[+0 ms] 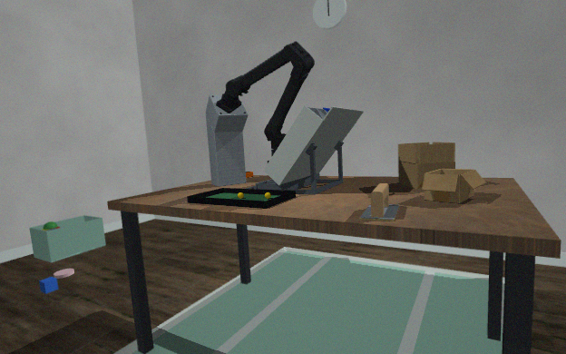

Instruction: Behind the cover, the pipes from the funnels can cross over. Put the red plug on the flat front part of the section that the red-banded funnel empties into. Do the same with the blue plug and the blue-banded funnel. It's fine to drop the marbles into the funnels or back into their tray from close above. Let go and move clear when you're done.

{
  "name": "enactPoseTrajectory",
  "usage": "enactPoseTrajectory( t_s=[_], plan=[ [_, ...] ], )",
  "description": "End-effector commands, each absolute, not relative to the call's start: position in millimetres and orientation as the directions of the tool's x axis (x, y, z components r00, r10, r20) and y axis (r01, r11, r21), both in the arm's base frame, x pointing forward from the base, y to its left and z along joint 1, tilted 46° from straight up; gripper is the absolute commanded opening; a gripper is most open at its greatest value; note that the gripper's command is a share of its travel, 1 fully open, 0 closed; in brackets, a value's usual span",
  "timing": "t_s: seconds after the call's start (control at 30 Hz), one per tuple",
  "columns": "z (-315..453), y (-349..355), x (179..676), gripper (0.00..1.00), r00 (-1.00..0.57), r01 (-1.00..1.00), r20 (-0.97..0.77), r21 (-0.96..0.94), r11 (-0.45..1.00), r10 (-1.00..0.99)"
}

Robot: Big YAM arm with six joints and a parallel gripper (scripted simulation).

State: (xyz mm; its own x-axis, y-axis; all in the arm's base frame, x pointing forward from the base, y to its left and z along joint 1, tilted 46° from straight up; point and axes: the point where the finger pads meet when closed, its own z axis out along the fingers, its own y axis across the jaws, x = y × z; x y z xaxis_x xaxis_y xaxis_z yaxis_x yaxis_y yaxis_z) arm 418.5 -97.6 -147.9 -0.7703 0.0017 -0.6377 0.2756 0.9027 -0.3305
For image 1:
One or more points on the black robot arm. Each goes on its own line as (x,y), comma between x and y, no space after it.
(302,62)

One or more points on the grey bank of square funnels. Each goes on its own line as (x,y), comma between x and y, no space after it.
(289,167)

